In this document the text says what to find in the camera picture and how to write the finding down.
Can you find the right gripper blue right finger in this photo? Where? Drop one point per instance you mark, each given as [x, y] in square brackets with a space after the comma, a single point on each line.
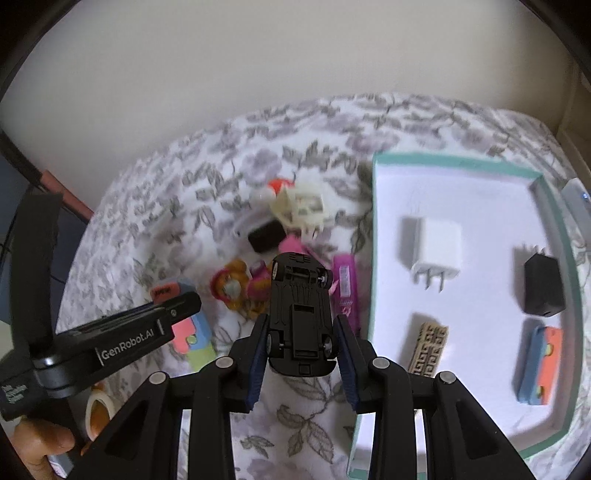
[350, 359]

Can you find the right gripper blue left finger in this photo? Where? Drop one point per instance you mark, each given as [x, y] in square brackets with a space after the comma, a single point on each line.
[256, 359]

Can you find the purple rectangular tube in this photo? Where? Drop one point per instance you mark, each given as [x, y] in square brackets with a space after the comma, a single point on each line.
[346, 298]

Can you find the black toy car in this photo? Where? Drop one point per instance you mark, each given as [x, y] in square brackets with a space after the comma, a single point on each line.
[299, 343]

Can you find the coral blue green folding toy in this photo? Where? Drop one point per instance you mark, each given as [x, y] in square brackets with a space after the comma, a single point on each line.
[192, 335]

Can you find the gold greek-key lighter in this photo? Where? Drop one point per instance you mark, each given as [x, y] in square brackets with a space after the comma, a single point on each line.
[429, 349]

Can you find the cream plastic clip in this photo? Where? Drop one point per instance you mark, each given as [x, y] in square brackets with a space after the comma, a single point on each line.
[303, 207]

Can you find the pink small watch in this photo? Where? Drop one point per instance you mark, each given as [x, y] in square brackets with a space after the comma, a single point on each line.
[293, 244]

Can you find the red white small bottle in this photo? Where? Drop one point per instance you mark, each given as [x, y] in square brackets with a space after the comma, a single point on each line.
[269, 191]

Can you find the person's left hand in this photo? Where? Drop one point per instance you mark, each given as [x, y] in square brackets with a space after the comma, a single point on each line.
[35, 440]

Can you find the tape roll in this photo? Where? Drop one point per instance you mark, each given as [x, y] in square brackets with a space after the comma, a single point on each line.
[99, 411]

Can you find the white power adapter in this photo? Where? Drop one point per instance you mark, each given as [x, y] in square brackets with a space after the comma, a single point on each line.
[432, 250]

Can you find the teal-rimmed white tray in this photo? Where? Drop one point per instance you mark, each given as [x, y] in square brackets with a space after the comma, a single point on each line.
[506, 213]

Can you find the floral purple blanket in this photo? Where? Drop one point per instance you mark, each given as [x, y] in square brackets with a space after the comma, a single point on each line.
[171, 215]

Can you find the red dark furniture edge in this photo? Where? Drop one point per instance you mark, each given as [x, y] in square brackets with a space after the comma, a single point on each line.
[53, 185]

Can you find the black power adapter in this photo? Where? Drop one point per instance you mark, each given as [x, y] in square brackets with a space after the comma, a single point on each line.
[538, 285]

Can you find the white power strip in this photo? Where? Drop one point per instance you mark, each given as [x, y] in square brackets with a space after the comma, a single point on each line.
[578, 202]

